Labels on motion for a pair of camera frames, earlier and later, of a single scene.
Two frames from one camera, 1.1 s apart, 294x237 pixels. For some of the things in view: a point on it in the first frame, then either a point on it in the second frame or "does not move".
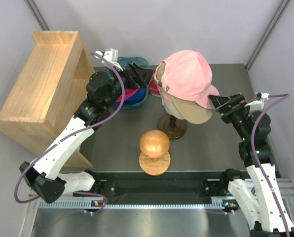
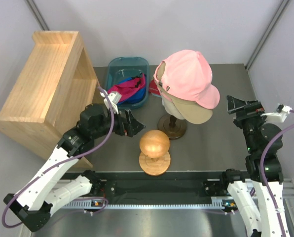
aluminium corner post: [280, 10] does not move
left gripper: [142, 80] → [129, 127]
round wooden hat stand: [154, 159] does not move
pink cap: [188, 76] does not move
